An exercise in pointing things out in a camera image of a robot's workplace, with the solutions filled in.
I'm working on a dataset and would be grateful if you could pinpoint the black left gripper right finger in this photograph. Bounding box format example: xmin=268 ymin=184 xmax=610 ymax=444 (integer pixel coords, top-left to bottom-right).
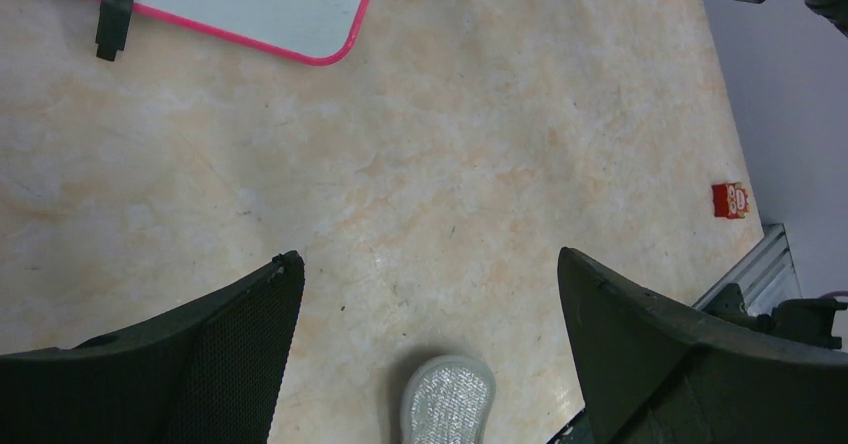
xmin=557 ymin=248 xmax=847 ymax=443

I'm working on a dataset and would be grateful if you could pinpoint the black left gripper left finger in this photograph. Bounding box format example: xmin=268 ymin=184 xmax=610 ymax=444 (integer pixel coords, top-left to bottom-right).
xmin=1 ymin=251 xmax=305 ymax=443

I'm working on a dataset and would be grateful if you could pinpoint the silver mesh eraser sponge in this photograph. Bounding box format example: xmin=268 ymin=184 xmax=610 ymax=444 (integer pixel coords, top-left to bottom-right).
xmin=399 ymin=355 xmax=496 ymax=444

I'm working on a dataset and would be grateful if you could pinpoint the black whiteboard stand foot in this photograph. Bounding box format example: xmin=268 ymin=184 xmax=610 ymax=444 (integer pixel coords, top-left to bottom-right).
xmin=95 ymin=0 xmax=134 ymax=62

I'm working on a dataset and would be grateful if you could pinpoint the red toy block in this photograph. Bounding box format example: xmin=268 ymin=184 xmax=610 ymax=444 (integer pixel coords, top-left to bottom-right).
xmin=711 ymin=182 xmax=750 ymax=220

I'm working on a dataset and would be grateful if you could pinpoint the aluminium frame rail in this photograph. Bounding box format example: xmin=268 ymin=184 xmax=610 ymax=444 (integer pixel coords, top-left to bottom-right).
xmin=693 ymin=224 xmax=803 ymax=315

